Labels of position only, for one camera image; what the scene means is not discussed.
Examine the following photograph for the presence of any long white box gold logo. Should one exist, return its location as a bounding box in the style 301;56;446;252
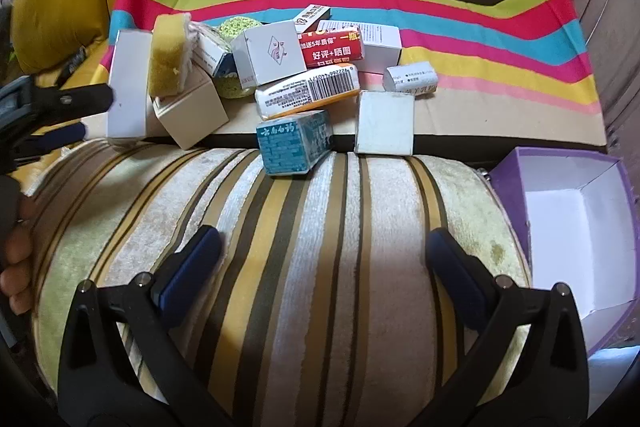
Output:
291;4;332;35

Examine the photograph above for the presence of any striped plush cushion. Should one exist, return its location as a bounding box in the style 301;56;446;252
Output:
20;139;533;427

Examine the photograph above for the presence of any yellow sponge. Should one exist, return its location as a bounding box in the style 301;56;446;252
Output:
148;13;195;98

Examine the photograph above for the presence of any small white printed box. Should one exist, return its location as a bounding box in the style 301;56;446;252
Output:
382;63;439;96

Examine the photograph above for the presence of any green round scrubber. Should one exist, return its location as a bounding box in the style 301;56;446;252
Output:
212;16;262;100

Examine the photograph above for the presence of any purple cardboard box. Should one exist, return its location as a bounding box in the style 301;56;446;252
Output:
487;146;640;358

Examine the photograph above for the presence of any white orange barcode box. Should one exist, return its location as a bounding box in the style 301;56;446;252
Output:
254;63;361;122

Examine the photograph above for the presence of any red printed box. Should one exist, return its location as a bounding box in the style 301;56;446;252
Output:
298;19;364;68

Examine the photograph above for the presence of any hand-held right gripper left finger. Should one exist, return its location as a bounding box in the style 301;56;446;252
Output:
57;225;236;427

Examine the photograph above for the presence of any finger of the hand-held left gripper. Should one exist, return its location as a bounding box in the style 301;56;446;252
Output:
20;82;115;115
14;121;87;156

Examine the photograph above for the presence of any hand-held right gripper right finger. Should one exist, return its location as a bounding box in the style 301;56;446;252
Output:
415;228;588;427

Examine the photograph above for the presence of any white cube box with logo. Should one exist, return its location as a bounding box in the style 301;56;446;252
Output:
231;21;307;88

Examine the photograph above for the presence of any tall plain white box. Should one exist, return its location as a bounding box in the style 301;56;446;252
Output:
106;28;153;142

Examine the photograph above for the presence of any white square box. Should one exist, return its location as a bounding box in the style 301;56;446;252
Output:
354;91;416;156

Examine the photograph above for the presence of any dark slim object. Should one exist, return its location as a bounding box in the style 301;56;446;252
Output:
52;47;91;88

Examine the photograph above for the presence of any blue printed box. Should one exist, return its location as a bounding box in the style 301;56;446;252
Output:
256;109;334;176

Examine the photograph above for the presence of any person's left hand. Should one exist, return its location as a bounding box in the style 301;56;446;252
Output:
0;196;37;317

